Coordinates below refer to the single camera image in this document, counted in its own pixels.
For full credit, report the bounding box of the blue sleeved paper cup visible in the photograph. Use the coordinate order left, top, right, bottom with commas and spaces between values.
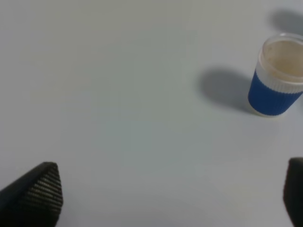
248, 33, 303, 117

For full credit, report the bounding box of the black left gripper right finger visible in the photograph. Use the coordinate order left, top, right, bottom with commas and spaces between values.
283, 157, 303, 227

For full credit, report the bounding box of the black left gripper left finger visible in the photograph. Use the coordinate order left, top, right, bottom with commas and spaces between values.
0, 162, 63, 227

